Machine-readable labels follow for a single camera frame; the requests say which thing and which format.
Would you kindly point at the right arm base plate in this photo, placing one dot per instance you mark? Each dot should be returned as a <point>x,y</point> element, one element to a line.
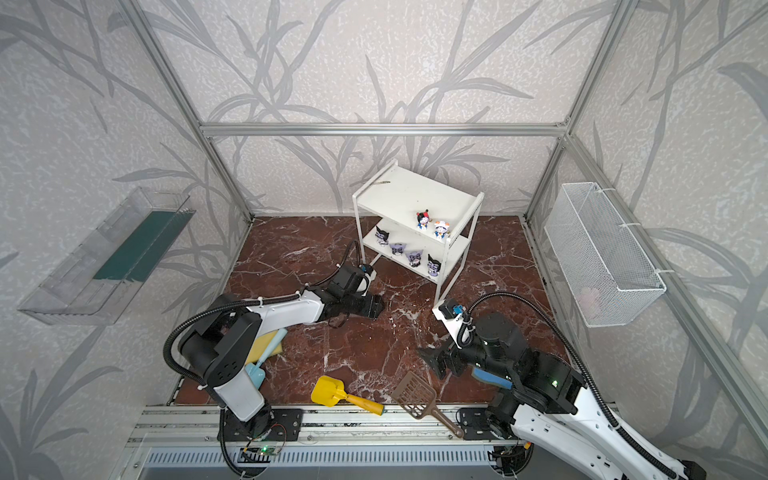
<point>474,423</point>

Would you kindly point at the brown slotted toy spatula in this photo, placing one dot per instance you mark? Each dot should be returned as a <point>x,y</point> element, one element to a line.
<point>416,396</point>

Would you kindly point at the clear plastic wall bin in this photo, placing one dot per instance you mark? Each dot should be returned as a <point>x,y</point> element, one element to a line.
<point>95,283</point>

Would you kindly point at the white wire mesh basket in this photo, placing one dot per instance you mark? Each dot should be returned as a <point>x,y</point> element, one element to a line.
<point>597,248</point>

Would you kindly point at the pink item in basket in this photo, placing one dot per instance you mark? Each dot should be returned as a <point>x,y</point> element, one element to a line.
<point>589,301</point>

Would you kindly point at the blue yellow sponge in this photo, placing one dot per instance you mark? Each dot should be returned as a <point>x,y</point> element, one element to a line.
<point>491,379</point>

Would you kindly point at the black purple Kuromi figure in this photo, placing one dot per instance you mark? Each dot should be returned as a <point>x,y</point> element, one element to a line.
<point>382,236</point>

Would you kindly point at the dark purple small figure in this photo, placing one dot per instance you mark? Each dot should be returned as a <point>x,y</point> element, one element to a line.
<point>398,248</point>

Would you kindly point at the white two-tier shelf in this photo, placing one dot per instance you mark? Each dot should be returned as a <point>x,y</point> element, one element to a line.
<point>391,199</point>

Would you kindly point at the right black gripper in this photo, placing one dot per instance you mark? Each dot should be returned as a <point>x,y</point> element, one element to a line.
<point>448,359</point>

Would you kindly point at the blue white small figure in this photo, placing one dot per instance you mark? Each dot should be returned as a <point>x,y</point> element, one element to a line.
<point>441,230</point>

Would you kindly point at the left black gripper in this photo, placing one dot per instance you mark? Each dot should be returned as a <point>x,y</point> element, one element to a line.
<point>365,306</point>

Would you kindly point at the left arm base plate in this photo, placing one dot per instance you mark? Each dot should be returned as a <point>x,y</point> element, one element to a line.
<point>271,424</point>

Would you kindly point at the yellow toy shovel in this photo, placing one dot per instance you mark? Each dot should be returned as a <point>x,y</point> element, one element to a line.
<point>329,392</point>

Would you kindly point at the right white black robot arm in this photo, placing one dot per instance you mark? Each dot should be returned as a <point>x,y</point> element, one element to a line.
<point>544,401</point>

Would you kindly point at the purple caped Kuromi figure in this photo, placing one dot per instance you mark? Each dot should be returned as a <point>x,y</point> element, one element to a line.
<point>414,258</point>

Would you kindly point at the red ladybug Doraemon figure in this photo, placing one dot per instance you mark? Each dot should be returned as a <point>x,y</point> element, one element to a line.
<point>423,220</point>

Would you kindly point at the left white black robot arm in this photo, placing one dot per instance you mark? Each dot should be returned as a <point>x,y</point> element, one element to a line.
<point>211,348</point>

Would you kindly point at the small circuit board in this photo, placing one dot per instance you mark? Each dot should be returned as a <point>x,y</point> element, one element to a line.
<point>260,454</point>

